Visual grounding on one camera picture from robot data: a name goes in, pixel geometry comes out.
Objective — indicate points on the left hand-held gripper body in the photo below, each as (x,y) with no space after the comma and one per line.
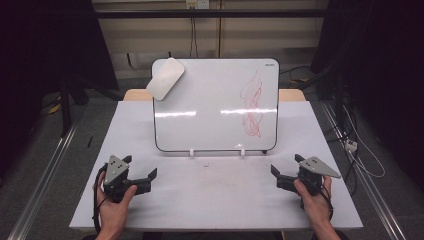
(115,173)

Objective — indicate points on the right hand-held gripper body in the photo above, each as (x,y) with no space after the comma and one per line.
(310,178)

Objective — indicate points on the white whiteboard eraser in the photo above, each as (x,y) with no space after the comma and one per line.
(165,80)

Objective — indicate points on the white whiteboard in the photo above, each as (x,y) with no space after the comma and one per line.
(213,100)

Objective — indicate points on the person's right hand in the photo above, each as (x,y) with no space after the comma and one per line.
(316,208)

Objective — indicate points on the person's left hand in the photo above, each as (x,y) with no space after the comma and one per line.
(113,213)

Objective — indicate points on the white whiteboard stand clip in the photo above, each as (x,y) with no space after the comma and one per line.
(192,153)
(242,152)

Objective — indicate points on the small black floor object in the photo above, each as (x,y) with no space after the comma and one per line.
(89,142)

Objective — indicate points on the white power strip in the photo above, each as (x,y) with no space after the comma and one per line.
(351,145)

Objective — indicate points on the wooden table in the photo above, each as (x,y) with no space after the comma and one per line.
(133,95)

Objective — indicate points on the white table mat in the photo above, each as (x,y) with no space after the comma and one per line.
(213,196)

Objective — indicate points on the black metal stand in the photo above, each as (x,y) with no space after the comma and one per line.
(65,103)

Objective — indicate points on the black curtain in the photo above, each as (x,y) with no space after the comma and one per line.
(383,50)
(43,50)

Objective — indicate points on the black horizontal crossbar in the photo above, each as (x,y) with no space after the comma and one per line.
(206,13)

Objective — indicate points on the aluminium floor rail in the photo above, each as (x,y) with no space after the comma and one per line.
(43,186)
(376,200)

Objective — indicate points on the vertical wall conduit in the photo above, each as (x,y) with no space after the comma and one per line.
(220,30)

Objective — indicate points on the white wall outlet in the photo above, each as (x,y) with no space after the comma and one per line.
(197,3)

